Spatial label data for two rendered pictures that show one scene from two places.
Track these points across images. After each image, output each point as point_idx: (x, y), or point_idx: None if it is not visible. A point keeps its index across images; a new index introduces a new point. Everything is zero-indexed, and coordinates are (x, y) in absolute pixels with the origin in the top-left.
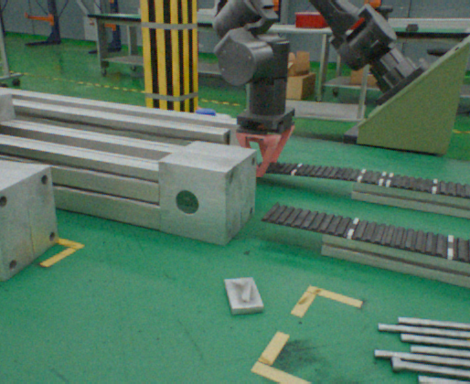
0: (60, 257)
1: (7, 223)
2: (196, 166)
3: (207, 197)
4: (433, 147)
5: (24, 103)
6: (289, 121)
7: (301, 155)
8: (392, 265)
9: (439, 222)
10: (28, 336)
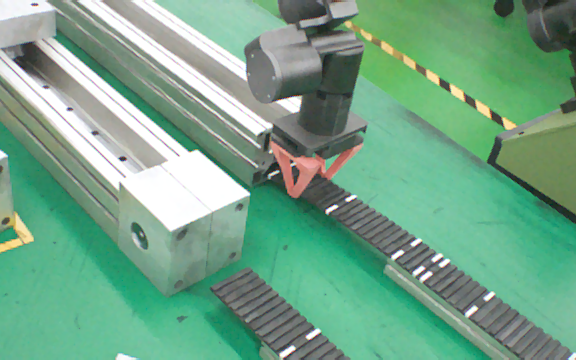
0: (2, 249)
1: None
2: (147, 207)
3: (154, 242)
4: None
5: (88, 4)
6: (347, 143)
7: (395, 164)
8: None
9: (452, 355)
10: None
